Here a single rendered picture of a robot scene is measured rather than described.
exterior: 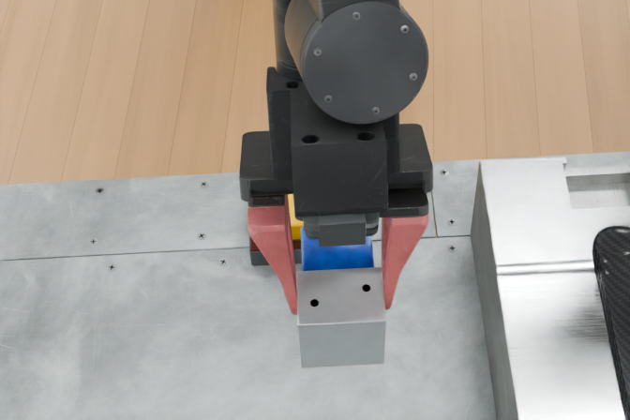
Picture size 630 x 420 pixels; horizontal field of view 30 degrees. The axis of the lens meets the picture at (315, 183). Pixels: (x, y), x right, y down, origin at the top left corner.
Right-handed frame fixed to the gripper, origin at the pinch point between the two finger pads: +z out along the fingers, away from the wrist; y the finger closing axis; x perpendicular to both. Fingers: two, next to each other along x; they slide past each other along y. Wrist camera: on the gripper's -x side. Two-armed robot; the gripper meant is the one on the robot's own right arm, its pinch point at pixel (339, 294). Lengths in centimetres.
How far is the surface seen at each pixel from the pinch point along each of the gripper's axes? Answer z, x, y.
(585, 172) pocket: 0.4, 15.6, 17.8
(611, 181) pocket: 1.4, 15.8, 19.8
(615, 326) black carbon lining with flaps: 5.8, 4.0, 17.3
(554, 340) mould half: 6.0, 3.1, 13.3
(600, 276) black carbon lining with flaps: 3.7, 6.7, 16.9
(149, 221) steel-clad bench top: 5.8, 21.9, -13.9
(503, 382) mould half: 9.4, 3.7, 10.3
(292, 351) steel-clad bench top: 11.3, 11.4, -3.3
